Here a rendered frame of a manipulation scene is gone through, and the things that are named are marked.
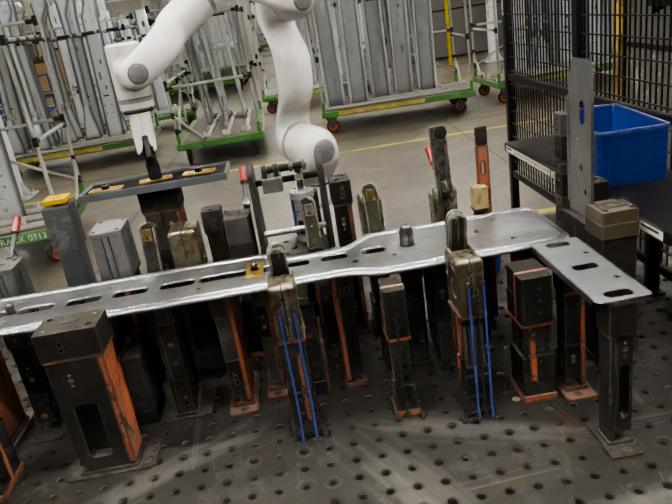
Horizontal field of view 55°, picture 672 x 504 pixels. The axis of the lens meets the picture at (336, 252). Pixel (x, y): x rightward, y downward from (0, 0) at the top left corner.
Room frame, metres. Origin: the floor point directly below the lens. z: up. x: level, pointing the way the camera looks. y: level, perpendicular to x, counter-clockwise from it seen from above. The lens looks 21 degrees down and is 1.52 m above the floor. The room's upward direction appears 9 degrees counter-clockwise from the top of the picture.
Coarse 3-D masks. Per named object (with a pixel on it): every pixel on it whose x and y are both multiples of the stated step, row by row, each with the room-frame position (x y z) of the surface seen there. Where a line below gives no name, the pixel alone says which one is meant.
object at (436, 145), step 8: (432, 128) 1.48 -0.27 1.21; (440, 128) 1.46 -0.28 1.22; (432, 136) 1.48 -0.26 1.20; (440, 136) 1.45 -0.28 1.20; (432, 144) 1.48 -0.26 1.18; (440, 144) 1.49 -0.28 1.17; (432, 152) 1.48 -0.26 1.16; (440, 152) 1.48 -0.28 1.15; (432, 160) 1.49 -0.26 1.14; (440, 160) 1.48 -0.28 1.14; (448, 160) 1.47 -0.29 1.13; (440, 168) 1.48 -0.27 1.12; (448, 168) 1.47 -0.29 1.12; (440, 176) 1.47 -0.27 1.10; (448, 176) 1.47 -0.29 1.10; (448, 184) 1.47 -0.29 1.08; (440, 192) 1.46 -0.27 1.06; (440, 200) 1.46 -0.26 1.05
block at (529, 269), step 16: (512, 272) 1.15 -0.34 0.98; (528, 272) 1.13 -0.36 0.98; (544, 272) 1.12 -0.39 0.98; (512, 288) 1.15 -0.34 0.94; (528, 288) 1.10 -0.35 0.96; (544, 288) 1.10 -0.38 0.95; (512, 304) 1.15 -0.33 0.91; (528, 304) 1.10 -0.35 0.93; (544, 304) 1.10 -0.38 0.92; (512, 320) 1.17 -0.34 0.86; (528, 320) 1.10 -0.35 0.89; (544, 320) 1.10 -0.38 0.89; (512, 336) 1.17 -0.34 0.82; (528, 336) 1.11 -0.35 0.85; (544, 336) 1.11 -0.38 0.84; (512, 352) 1.17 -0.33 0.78; (528, 352) 1.11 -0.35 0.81; (544, 352) 1.11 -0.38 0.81; (512, 368) 1.17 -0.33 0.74; (528, 368) 1.11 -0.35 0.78; (544, 368) 1.11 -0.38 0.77; (512, 384) 1.17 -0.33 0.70; (528, 384) 1.10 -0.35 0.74; (544, 384) 1.11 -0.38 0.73; (528, 400) 1.10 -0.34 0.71; (544, 400) 1.10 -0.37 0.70
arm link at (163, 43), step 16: (176, 0) 1.69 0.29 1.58; (192, 0) 1.68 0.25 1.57; (208, 0) 1.69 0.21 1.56; (160, 16) 1.66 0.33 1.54; (176, 16) 1.66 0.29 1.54; (192, 16) 1.68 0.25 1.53; (208, 16) 1.71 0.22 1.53; (160, 32) 1.60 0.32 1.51; (176, 32) 1.64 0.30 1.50; (192, 32) 1.69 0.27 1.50; (144, 48) 1.56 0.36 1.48; (160, 48) 1.57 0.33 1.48; (176, 48) 1.61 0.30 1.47; (128, 64) 1.54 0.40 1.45; (144, 64) 1.55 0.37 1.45; (160, 64) 1.57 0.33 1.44; (128, 80) 1.53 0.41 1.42; (144, 80) 1.55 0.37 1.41
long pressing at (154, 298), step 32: (480, 224) 1.37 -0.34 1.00; (512, 224) 1.34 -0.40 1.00; (544, 224) 1.31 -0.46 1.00; (256, 256) 1.39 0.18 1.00; (320, 256) 1.33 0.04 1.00; (352, 256) 1.30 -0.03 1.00; (384, 256) 1.27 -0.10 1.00; (416, 256) 1.25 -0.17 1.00; (480, 256) 1.21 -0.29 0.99; (64, 288) 1.37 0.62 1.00; (96, 288) 1.35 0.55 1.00; (128, 288) 1.32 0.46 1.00; (160, 288) 1.30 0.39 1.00; (192, 288) 1.26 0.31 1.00; (224, 288) 1.24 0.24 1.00; (256, 288) 1.22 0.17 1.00; (0, 320) 1.25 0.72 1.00; (32, 320) 1.23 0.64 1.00
